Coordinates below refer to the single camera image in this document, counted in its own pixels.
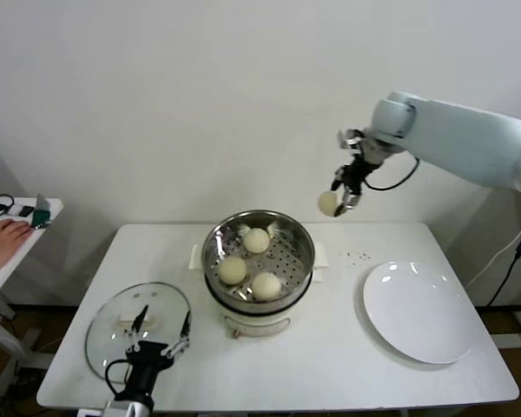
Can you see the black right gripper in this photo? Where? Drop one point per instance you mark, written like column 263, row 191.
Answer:
column 356, row 174

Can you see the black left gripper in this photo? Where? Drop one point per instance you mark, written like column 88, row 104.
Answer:
column 147, row 358

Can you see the white steamed baozi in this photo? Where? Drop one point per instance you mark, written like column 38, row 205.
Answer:
column 256, row 240
column 327, row 203
column 232, row 270
column 267, row 286

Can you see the round glass lid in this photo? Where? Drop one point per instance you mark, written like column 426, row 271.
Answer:
column 108, row 304

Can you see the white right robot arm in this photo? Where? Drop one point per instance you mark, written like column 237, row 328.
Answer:
column 460, row 134

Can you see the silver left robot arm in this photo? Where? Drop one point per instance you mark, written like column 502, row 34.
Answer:
column 145, row 410

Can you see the stainless steel steamer basket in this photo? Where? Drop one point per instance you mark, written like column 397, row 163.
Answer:
column 304, row 258

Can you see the white electric cooker base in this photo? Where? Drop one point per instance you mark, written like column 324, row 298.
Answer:
column 260, row 323

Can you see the white round plate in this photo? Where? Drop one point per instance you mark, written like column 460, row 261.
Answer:
column 417, row 313

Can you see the white side table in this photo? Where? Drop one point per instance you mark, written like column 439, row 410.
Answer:
column 26, row 245

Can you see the green flat object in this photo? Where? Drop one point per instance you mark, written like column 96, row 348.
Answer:
column 40, row 218

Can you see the grey metal tool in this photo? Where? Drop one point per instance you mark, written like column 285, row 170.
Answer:
column 41, row 203

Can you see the small black device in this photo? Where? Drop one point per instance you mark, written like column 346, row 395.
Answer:
column 26, row 212

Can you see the bare human foot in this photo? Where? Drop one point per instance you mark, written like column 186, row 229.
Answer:
column 0, row 247

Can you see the small white device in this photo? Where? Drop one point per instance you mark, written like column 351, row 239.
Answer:
column 13, row 211

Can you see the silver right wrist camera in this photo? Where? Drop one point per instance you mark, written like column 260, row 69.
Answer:
column 351, row 140

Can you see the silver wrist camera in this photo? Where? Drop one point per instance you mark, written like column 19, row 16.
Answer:
column 351, row 140
column 121, row 409

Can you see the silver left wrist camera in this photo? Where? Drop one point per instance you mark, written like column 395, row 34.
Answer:
column 121, row 409

